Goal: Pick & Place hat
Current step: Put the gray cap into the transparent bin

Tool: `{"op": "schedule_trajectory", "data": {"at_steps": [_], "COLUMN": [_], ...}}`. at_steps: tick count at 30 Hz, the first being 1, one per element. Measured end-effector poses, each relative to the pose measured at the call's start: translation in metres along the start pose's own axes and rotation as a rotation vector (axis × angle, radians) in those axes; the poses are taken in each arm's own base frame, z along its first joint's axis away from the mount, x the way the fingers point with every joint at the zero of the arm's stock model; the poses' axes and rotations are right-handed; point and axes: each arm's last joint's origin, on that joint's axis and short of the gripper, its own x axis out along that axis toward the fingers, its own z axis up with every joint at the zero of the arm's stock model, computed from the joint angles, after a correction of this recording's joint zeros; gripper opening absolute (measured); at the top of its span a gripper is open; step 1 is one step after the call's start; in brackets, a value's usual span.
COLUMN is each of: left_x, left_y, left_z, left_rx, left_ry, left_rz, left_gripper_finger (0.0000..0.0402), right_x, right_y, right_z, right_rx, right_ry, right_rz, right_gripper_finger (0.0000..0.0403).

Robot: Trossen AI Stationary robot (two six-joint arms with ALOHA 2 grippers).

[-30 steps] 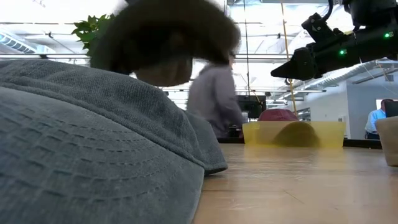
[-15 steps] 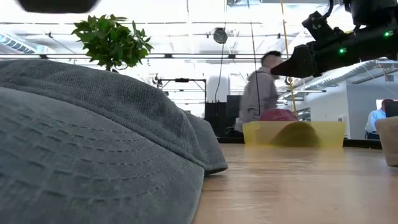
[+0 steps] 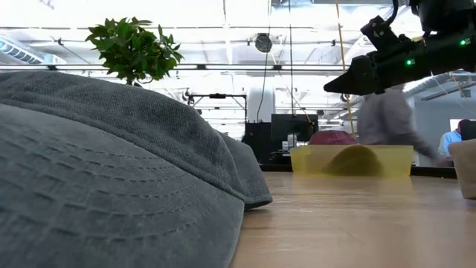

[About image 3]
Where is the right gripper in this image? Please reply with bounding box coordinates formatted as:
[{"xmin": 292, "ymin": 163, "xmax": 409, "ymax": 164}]
[{"xmin": 323, "ymin": 42, "xmax": 425, "ymax": 96}]

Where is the black monitor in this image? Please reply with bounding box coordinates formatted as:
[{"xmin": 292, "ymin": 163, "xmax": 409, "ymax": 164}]
[{"xmin": 270, "ymin": 113, "xmax": 320, "ymax": 144}]

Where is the person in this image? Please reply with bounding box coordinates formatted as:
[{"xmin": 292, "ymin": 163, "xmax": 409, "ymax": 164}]
[
  {"xmin": 437, "ymin": 118, "xmax": 473, "ymax": 157},
  {"xmin": 356, "ymin": 87, "xmax": 453, "ymax": 168}
]

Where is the yellow plastic bin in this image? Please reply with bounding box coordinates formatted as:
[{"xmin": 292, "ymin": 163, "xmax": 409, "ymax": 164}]
[{"xmin": 289, "ymin": 144, "xmax": 414, "ymax": 178}]

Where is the grey baseball cap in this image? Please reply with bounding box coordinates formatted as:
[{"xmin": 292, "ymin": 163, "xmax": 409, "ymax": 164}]
[{"xmin": 0, "ymin": 70, "xmax": 274, "ymax": 268}]

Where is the tan baseball cap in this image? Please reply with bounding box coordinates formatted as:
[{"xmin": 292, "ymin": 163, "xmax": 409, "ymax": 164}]
[{"xmin": 448, "ymin": 139, "xmax": 476, "ymax": 201}]

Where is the black hanging cable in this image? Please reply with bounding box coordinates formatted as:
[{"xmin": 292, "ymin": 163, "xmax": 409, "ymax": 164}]
[
  {"xmin": 256, "ymin": 51, "xmax": 269, "ymax": 124},
  {"xmin": 288, "ymin": 0, "xmax": 298, "ymax": 116}
]

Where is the black frame stand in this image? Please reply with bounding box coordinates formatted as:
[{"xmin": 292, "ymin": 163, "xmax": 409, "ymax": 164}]
[{"xmin": 187, "ymin": 92, "xmax": 248, "ymax": 124}]

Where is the yellow cable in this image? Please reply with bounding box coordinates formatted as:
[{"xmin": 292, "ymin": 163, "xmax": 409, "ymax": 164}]
[{"xmin": 333, "ymin": 0, "xmax": 358, "ymax": 138}]

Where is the black ceiling cable reel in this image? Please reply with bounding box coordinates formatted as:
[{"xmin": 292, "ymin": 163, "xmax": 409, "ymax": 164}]
[{"xmin": 254, "ymin": 32, "xmax": 274, "ymax": 54}]

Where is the green plant in black pot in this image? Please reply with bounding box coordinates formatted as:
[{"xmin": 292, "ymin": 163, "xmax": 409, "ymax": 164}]
[{"xmin": 85, "ymin": 16, "xmax": 184, "ymax": 87}]

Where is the black cabinet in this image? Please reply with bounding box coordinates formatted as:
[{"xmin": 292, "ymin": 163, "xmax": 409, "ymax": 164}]
[{"xmin": 242, "ymin": 121, "xmax": 272, "ymax": 165}]

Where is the maroon baseball cap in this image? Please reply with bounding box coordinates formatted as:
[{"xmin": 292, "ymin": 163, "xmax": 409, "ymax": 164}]
[
  {"xmin": 308, "ymin": 130, "xmax": 358, "ymax": 146},
  {"xmin": 323, "ymin": 144, "xmax": 384, "ymax": 177}
]

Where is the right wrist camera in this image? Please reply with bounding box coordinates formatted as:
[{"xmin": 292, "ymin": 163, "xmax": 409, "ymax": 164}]
[{"xmin": 359, "ymin": 14, "xmax": 405, "ymax": 53}]

